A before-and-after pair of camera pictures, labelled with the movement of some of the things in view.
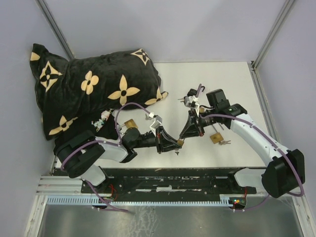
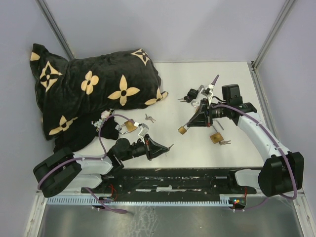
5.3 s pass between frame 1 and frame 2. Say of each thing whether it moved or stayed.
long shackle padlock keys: stayed
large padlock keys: stayed
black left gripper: moved
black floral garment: stayed
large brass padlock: stayed
